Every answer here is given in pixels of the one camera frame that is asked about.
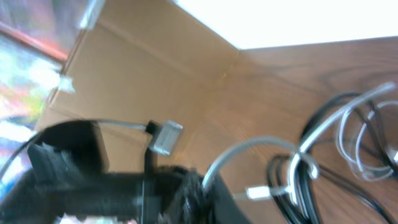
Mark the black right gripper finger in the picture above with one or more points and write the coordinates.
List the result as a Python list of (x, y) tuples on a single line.
[(191, 204)]

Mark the cardboard side panel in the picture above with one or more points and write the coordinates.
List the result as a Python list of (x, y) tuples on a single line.
[(144, 60)]

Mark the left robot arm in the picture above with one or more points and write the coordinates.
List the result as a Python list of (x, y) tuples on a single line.
[(69, 176)]

